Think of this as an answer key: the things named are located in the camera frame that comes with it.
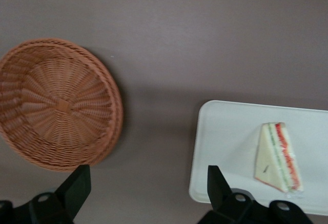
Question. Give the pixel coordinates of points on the beige rectangular plastic tray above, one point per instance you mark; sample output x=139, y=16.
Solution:
x=225, y=137

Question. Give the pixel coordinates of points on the triangular sandwich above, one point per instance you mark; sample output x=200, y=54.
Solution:
x=269, y=162

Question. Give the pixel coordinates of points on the round brown wicker basket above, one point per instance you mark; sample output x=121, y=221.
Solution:
x=61, y=106

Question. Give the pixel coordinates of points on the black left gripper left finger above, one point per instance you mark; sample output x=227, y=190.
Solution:
x=74, y=190

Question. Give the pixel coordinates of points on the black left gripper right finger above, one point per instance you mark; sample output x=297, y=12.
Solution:
x=220, y=195

